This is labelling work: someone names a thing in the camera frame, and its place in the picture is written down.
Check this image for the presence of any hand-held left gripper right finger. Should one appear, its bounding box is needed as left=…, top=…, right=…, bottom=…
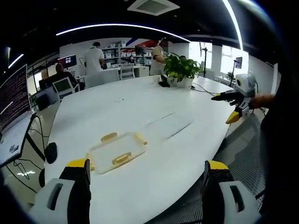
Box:
left=202, top=160, right=261, bottom=224

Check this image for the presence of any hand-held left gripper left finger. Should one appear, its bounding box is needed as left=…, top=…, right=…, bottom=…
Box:
left=29, top=158, right=92, bottom=224

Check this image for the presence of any person's right hand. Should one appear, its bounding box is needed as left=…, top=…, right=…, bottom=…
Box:
left=251, top=92, right=277, bottom=110

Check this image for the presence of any tripod with small screen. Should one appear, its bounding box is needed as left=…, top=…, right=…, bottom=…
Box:
left=230, top=56, right=243, bottom=87

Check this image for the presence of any black round pad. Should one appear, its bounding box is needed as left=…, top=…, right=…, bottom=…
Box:
left=45, top=142, right=58, bottom=164

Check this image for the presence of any black tripod stand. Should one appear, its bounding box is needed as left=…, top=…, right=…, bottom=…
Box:
left=199, top=41, right=209, bottom=78

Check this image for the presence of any green potted plant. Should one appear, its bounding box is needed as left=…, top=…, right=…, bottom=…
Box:
left=163, top=52, right=204, bottom=89

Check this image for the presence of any person's dark clothing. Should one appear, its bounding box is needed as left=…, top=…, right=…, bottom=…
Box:
left=258, top=63, right=299, bottom=212

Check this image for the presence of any clear box with yellow clasps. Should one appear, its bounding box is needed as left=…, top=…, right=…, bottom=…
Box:
left=85, top=131, right=149, bottom=175

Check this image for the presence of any black box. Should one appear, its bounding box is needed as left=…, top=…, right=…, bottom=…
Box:
left=158, top=74, right=171, bottom=88

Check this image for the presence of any white side stand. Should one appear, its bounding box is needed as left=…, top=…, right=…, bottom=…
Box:
left=0, top=113, right=46, bottom=168

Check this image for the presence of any white office chair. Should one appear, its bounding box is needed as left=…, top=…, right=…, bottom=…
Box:
left=52, top=77, right=76, bottom=101
left=119, top=63, right=135, bottom=81
left=84, top=69, right=120, bottom=89

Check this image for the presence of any large computer monitor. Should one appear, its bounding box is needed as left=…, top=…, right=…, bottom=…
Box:
left=0, top=63, right=33, bottom=132

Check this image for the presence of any ceiling air vent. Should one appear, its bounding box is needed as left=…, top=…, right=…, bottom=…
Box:
left=127, top=0, right=181, bottom=16

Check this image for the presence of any white storage shelf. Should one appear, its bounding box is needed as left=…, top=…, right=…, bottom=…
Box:
left=100, top=40, right=155, bottom=65

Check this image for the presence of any dark screen with red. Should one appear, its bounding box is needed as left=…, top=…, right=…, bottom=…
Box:
left=57, top=54, right=77, bottom=70

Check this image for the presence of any black cable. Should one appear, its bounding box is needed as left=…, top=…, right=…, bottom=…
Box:
left=190, top=84, right=220, bottom=96

